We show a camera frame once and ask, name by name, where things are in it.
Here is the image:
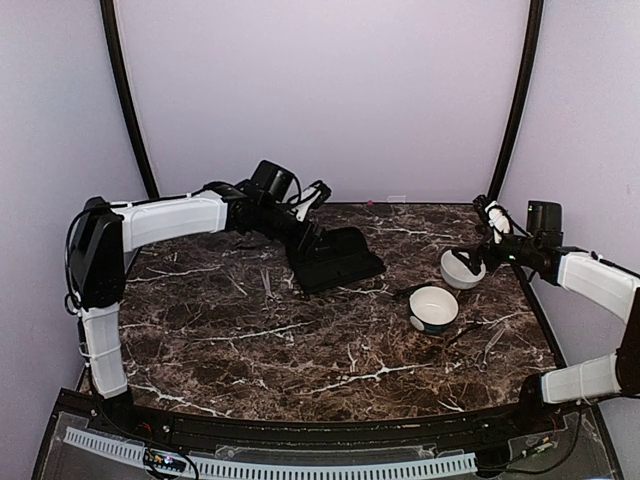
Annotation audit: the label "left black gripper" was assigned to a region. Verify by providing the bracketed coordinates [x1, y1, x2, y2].
[256, 201, 333, 257]

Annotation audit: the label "black zippered tool case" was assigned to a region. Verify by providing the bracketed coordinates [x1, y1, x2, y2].
[286, 227, 386, 294]

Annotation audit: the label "black hair clip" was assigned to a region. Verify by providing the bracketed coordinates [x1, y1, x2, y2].
[446, 322, 483, 347]
[392, 282, 431, 301]

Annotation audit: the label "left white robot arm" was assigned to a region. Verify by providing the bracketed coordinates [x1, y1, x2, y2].
[64, 180, 331, 436]

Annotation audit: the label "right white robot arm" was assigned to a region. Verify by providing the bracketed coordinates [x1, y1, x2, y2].
[451, 195, 639, 434]

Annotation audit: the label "plain white bowl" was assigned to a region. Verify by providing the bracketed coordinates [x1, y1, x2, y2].
[440, 250, 486, 290]

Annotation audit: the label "white and teal bowl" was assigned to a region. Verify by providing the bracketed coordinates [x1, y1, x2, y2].
[408, 286, 459, 335]

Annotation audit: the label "silver scissors left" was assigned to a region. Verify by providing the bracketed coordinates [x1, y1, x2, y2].
[260, 268, 282, 318]

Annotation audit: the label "silver scissors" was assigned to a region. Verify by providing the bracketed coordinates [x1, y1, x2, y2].
[474, 326, 505, 373]
[260, 268, 282, 318]

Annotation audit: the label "silver scissors right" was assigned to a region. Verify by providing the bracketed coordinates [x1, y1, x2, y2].
[474, 326, 505, 373]

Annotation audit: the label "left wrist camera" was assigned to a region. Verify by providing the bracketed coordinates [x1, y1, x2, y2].
[250, 159, 294, 202]

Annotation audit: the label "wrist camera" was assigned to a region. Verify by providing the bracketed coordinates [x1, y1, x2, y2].
[526, 200, 563, 248]
[250, 159, 294, 202]

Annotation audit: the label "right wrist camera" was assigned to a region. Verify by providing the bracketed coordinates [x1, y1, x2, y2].
[526, 200, 563, 248]

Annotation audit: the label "black front rail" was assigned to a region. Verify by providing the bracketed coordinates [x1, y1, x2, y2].
[33, 390, 622, 479]

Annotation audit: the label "right black frame post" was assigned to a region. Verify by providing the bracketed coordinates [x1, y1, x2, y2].
[487, 0, 544, 200]

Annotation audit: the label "black frame post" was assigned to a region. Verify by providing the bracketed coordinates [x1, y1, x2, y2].
[99, 0, 160, 199]
[487, 0, 544, 200]

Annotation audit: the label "left black frame post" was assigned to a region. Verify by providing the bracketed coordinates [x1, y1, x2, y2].
[99, 0, 160, 199]

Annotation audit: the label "white slotted cable duct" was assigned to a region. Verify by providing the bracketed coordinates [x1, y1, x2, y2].
[63, 427, 477, 479]

